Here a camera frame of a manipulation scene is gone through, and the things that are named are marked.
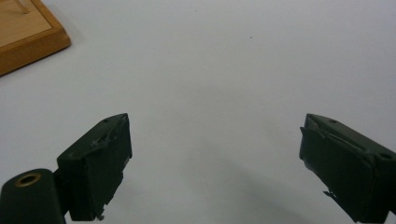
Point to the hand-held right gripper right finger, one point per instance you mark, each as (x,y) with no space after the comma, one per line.
(348,174)

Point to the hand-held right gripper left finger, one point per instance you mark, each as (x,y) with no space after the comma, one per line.
(93,168)

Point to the wooden board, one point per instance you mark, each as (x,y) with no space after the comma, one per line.
(23,31)

